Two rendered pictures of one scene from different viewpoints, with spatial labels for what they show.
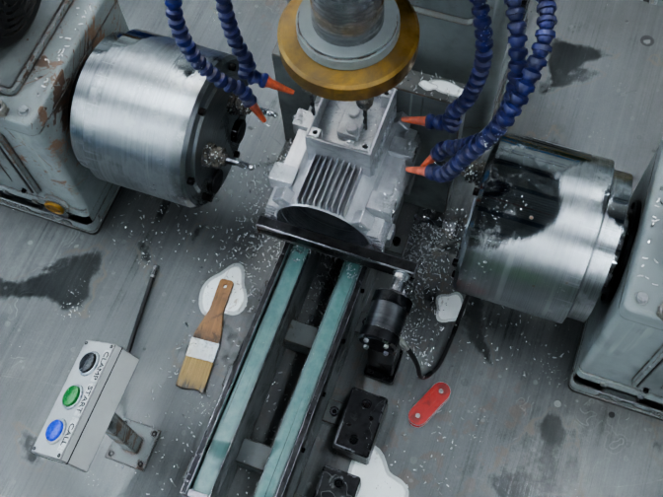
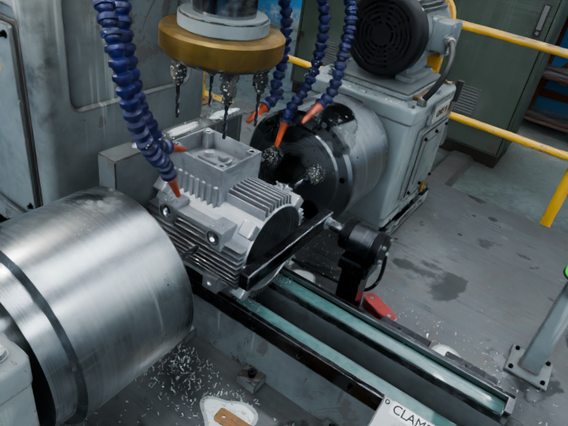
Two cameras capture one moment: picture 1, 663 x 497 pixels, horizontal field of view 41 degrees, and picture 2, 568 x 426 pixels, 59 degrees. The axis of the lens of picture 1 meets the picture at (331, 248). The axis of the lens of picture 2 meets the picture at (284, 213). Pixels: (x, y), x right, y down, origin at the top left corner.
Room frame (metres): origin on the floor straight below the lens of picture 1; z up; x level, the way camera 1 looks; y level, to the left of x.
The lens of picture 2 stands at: (0.54, 0.67, 1.52)
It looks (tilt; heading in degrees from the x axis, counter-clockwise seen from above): 33 degrees down; 274
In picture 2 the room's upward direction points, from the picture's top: 10 degrees clockwise
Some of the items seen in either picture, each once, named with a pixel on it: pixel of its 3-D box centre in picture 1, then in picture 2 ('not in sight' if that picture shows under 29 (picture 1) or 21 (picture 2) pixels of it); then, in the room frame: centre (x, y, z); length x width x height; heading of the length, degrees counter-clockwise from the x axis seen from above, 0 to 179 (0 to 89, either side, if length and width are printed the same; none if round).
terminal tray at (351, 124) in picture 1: (351, 125); (212, 166); (0.72, -0.05, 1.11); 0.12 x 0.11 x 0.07; 155
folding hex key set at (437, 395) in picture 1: (429, 404); (379, 309); (0.37, -0.13, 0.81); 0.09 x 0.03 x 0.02; 130
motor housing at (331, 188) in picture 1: (344, 178); (226, 222); (0.69, -0.03, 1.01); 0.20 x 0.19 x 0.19; 155
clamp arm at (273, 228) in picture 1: (335, 248); (291, 246); (0.57, -0.01, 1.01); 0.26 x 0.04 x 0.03; 65
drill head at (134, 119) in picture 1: (137, 109); (35, 324); (0.83, 0.29, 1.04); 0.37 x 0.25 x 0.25; 65
